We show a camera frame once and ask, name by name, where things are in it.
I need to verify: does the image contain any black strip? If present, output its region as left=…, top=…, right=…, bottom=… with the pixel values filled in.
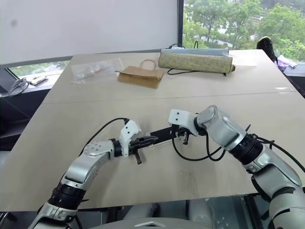
left=145, top=126, right=179, bottom=146

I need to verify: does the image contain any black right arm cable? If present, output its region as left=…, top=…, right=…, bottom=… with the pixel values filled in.
left=172, top=130, right=305, bottom=176

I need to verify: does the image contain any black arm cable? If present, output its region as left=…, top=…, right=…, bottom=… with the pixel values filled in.
left=172, top=130, right=305, bottom=176
left=81, top=117, right=131, bottom=155

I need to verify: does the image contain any clear plastic bag with items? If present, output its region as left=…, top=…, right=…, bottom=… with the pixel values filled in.
left=70, top=58, right=124, bottom=84

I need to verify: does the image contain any white roller blind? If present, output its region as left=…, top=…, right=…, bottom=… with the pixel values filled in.
left=0, top=0, right=179, bottom=65

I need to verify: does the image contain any grey rounded dome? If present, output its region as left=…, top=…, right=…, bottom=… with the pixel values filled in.
left=100, top=216, right=236, bottom=229

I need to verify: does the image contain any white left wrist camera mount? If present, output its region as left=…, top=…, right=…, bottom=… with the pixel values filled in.
left=118, top=119, right=142, bottom=157

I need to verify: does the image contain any white power strip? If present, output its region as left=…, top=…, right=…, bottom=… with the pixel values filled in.
left=28, top=75, right=48, bottom=85

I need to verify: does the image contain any purple and white bag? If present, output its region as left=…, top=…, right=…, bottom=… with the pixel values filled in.
left=276, top=54, right=298, bottom=70

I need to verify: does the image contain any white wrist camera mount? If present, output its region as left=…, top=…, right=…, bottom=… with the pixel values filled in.
left=118, top=119, right=142, bottom=157
left=168, top=109, right=200, bottom=137

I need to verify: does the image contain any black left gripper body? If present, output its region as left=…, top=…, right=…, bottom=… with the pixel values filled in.
left=128, top=136, right=146, bottom=156

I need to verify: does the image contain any rolled patterned beige mat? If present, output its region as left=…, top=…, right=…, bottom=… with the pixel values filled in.
left=158, top=47, right=236, bottom=75

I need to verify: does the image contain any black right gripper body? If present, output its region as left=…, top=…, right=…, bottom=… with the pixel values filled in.
left=177, top=127, right=197, bottom=137

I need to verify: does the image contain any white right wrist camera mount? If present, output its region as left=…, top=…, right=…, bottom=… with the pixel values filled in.
left=168, top=109, right=200, bottom=137

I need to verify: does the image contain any black window frame post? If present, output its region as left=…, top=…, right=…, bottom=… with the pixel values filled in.
left=177, top=0, right=184, bottom=50

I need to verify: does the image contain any black shoe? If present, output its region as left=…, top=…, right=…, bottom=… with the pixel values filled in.
left=256, top=36, right=278, bottom=65

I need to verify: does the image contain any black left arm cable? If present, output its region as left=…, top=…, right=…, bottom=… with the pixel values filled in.
left=81, top=117, right=131, bottom=155

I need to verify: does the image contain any grey cable bundle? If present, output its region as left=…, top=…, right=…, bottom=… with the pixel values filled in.
left=8, top=78, right=31, bottom=96

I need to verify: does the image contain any dark window sill counter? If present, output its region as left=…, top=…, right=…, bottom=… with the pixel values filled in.
left=0, top=61, right=72, bottom=151

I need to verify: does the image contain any brown paper bag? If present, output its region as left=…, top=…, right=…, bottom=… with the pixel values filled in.
left=115, top=59, right=165, bottom=90

